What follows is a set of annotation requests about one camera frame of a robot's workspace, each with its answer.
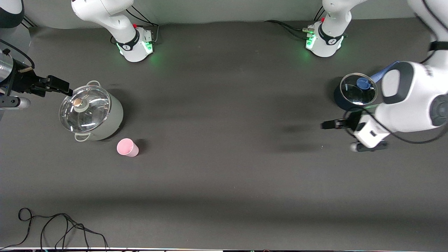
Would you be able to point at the dark grey table mat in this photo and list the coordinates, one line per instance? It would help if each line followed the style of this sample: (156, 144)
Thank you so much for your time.
(224, 157)

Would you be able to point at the grey-green stockpot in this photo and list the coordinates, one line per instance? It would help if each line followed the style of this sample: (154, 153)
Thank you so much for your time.
(112, 119)

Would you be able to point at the glass lid with copper knob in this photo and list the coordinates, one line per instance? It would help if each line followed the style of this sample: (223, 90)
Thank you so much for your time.
(89, 115)

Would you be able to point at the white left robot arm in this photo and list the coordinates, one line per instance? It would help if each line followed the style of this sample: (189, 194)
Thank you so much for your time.
(413, 101)

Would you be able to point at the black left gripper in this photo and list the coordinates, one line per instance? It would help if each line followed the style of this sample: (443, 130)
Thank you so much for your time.
(353, 121)

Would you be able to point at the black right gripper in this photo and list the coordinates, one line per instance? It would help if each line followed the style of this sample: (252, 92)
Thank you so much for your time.
(23, 82)

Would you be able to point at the pink plastic cup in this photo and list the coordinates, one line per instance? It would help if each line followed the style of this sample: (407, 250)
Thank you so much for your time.
(126, 147)

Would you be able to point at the dark blue saucepan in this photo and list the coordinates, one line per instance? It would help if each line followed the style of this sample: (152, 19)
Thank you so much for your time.
(341, 101)

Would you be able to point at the light grey backdrop cloth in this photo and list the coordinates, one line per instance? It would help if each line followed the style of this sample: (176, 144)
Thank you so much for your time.
(227, 10)

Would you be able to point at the glass lid with blue knob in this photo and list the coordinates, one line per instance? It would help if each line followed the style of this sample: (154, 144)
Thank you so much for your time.
(355, 94)

